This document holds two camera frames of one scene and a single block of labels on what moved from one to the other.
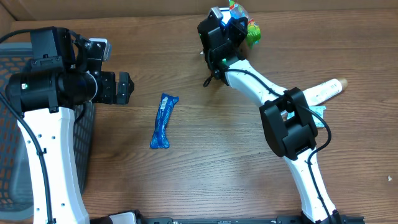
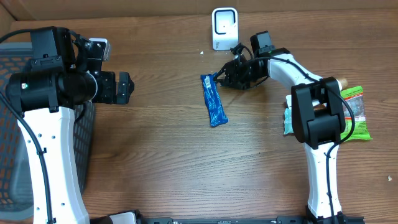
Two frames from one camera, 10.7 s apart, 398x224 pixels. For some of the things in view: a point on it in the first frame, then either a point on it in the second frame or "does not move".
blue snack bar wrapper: [160, 139] → [215, 106]
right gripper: [239, 31] → [230, 72]
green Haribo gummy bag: [254, 33] → [360, 131]
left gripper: [125, 86] does not move
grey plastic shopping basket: [16, 194] does not move
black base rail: [227, 221] does not move
